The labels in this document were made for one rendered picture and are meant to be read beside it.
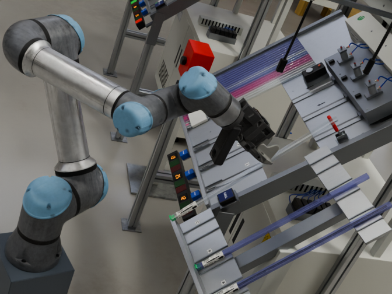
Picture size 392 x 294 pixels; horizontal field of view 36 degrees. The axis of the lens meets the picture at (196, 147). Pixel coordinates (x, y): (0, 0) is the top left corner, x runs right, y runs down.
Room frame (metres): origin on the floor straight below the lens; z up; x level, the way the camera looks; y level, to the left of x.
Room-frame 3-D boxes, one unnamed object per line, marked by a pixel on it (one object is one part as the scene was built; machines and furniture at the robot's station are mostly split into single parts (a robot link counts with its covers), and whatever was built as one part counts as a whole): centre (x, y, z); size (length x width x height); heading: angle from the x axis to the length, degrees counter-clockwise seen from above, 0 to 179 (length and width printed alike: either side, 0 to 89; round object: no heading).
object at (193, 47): (2.52, 0.14, 0.39); 0.24 x 0.24 x 0.78; 23
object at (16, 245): (1.22, 0.31, 0.60); 0.15 x 0.15 x 0.10
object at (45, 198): (1.22, 0.30, 0.72); 0.13 x 0.12 x 0.14; 159
